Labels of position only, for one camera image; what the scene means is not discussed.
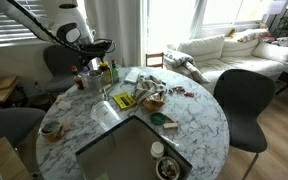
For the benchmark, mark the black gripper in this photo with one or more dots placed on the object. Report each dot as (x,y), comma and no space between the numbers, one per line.
(98,49)

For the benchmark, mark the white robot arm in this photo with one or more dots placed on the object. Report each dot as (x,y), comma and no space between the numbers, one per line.
(68,29)

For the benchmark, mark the brown bottle yellow lid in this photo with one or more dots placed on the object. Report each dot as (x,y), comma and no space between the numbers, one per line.
(104,67)

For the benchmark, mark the green bottle red cap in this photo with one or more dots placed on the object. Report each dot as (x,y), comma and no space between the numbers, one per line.
(115,72)

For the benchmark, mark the hot sauce bottle red cap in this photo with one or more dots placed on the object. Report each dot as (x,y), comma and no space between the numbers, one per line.
(77,78)

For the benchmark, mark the clear plastic measuring cup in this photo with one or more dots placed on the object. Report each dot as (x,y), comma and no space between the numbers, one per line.
(105,115)

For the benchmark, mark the green round lid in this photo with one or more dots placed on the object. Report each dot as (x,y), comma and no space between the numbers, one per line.
(157,118)

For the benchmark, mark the wooden blocks by lid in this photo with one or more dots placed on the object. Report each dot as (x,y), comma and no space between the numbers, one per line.
(170,122)

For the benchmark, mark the grey chair by window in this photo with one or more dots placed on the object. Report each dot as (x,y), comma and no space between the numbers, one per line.
(59,61)

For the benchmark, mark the white paper sheet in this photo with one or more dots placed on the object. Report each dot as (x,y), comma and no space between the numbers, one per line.
(132,76)

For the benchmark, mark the yellow card packet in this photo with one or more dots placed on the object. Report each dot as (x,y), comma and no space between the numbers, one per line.
(124,100)

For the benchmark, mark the striped cloth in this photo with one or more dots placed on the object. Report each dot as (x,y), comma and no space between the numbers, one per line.
(147,85)

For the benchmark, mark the small wooden chair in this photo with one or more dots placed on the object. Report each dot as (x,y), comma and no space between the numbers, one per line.
(154,59)

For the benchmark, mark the clear plastic piece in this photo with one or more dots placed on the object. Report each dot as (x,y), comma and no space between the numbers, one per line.
(64,105)

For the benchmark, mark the brown paper bag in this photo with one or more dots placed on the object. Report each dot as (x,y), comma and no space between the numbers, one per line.
(154,102)

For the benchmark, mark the folded grey blanket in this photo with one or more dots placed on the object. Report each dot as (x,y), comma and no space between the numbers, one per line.
(184,64)

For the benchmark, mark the red candy pieces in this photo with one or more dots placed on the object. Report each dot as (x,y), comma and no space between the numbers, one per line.
(181,90)

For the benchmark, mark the glass jar with brown contents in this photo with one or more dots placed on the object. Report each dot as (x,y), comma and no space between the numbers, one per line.
(52,131)

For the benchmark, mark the grey chair front left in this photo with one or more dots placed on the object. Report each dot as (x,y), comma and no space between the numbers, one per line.
(17,123)

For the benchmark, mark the white sofa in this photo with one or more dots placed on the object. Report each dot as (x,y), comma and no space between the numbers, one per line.
(215,54)

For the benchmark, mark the bowl with dark contents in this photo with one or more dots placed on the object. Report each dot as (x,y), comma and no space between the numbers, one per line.
(167,168)

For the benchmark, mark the dark grey dining chair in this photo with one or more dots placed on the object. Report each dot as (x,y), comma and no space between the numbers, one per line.
(243,95)

